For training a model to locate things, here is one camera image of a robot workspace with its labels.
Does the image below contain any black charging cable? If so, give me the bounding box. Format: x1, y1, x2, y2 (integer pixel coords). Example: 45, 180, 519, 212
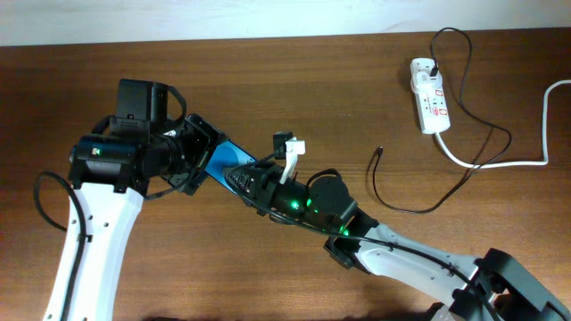
366, 27, 513, 215

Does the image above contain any white power strip cord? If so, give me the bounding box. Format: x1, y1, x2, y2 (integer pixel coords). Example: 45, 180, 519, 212
434, 78, 571, 170

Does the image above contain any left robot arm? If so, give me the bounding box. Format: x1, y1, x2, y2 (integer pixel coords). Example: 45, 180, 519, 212
33, 79, 225, 320

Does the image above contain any white power strip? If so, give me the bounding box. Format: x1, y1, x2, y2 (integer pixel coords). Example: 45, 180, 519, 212
410, 58, 451, 135

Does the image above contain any blue Samsung smartphone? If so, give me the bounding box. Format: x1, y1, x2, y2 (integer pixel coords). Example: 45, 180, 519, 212
205, 140, 256, 193

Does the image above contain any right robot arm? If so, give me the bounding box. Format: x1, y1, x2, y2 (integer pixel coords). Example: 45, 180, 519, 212
222, 162, 570, 320

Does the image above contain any white charger plug adapter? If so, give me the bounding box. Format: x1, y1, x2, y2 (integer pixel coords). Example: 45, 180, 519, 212
410, 70, 443, 94

